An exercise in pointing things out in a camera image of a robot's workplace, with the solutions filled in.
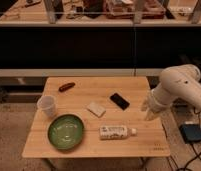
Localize black foot pedal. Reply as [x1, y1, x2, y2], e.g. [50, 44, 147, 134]
[179, 124, 201, 144]

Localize white labelled plastic bottle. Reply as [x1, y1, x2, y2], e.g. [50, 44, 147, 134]
[99, 125, 137, 140]

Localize black floor cable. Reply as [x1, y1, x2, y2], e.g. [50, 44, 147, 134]
[167, 107, 201, 171]

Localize green ceramic bowl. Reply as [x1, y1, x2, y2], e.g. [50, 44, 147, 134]
[47, 114, 84, 150]

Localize wooden table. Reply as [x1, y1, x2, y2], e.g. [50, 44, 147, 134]
[22, 77, 170, 158]

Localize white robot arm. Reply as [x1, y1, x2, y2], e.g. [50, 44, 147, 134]
[141, 64, 201, 121]

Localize brown sausage toy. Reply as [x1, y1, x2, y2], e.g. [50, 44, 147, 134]
[58, 82, 75, 92]

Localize white paper cup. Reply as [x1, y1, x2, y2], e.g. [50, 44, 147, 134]
[37, 95, 56, 117]

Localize black smartphone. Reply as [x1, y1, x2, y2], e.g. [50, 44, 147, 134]
[110, 93, 130, 110]

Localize long shelf workbench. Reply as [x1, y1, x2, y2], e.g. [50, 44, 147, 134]
[0, 0, 201, 77]

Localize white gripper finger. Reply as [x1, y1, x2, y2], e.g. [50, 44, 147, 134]
[145, 110, 158, 121]
[141, 99, 149, 111]

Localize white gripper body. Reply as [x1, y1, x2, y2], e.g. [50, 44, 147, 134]
[147, 91, 167, 113]

